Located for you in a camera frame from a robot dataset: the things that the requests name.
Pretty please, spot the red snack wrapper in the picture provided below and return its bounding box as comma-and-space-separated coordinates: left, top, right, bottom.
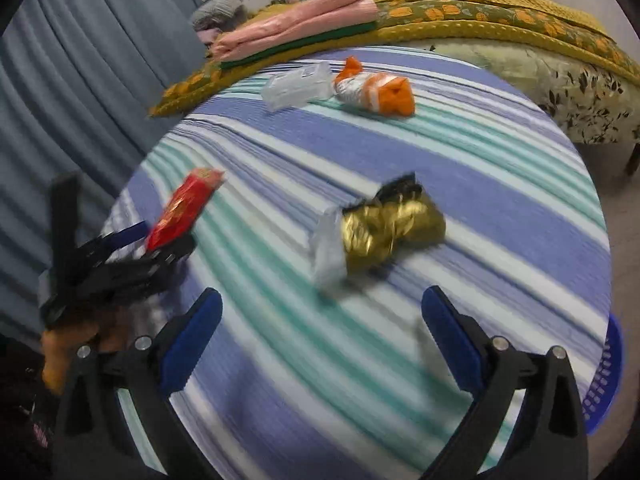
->
145, 167, 224, 252

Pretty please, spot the left hand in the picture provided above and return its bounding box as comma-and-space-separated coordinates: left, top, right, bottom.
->
41, 307, 131, 398

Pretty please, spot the blue plastic waste basket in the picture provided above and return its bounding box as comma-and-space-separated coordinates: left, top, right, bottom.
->
582, 314, 625, 436

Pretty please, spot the blue grey curtain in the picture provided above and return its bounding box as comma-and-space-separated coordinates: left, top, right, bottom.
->
1, 0, 204, 347

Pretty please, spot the striped blue green tablecloth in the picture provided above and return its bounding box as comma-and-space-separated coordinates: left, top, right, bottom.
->
104, 47, 611, 479

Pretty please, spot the clear plastic packaging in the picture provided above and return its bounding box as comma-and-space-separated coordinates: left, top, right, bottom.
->
260, 62, 334, 112

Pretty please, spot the gold foil wrapper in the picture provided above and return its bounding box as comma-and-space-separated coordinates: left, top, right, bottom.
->
309, 172, 446, 288

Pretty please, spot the grey clothes pile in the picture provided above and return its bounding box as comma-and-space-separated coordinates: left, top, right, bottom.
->
190, 0, 247, 32

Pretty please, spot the orange white crumpled wrapper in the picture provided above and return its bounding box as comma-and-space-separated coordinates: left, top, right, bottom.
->
333, 56, 416, 117

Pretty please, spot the bed with floral sheet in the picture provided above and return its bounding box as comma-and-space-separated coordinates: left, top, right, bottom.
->
422, 0, 639, 146

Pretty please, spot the pink folded blanket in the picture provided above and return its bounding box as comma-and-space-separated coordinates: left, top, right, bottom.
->
209, 0, 378, 62

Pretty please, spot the green folded cloth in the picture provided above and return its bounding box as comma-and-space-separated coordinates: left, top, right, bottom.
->
220, 22, 376, 70

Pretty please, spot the yellow floral quilt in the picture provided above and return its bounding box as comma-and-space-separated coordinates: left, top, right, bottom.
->
150, 0, 639, 117

